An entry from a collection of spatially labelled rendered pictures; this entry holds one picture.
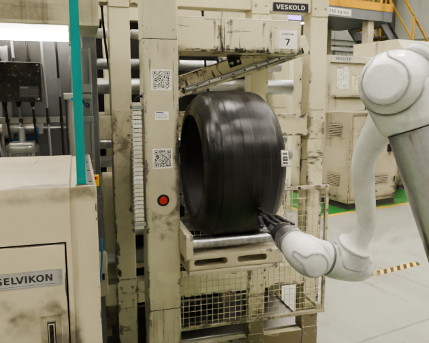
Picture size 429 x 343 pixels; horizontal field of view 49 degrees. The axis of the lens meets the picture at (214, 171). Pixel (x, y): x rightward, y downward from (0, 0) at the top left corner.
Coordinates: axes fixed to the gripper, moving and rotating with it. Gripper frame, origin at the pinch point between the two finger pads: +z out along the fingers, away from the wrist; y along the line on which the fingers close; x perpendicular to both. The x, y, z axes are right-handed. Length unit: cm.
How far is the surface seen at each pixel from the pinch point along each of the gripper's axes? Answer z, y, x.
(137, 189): 22.6, 41.8, -4.6
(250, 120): 11.0, 2.5, -31.8
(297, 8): 88, -49, -75
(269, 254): 8.4, -7.1, 20.4
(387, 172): 375, -332, 109
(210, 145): 8.7, 17.6, -23.8
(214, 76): 66, 0, -43
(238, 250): 10.6, 4.8, 18.5
